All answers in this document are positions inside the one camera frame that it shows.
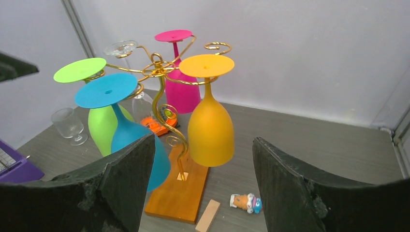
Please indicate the clear glass tumbler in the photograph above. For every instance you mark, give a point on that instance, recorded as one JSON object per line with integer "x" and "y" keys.
{"x": 69, "y": 125}

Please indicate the small colourful toy figure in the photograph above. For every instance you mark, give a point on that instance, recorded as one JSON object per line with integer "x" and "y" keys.
{"x": 248, "y": 202}

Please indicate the pink plastic wine glass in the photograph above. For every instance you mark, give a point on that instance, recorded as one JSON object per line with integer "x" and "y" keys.
{"x": 183, "y": 97}

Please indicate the green plastic wine glass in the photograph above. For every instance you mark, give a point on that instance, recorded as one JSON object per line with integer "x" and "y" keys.
{"x": 102, "y": 122}

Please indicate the gold rack with wooden base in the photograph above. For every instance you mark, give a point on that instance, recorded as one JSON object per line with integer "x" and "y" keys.
{"x": 180, "y": 196}

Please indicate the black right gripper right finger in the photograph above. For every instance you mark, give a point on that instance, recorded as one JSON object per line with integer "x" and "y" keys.
{"x": 299, "y": 197}

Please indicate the blue plastic wine glass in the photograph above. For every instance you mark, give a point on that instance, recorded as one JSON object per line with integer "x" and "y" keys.
{"x": 109, "y": 91}

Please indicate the clear stemmed wine glass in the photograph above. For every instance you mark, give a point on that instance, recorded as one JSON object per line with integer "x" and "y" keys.
{"x": 142, "y": 102}

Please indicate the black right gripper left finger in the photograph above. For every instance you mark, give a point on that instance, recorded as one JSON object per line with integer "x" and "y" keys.
{"x": 107, "y": 195}

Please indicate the small wooden block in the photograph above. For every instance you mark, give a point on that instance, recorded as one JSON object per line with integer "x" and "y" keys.
{"x": 208, "y": 216}

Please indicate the orange plastic U-shaped toy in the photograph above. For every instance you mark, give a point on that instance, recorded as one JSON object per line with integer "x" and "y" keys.
{"x": 153, "y": 124}

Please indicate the yellow plastic wine glass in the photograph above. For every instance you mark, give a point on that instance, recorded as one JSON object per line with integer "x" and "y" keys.
{"x": 210, "y": 128}

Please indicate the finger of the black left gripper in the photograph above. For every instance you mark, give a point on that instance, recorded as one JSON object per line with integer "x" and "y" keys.
{"x": 12, "y": 68}

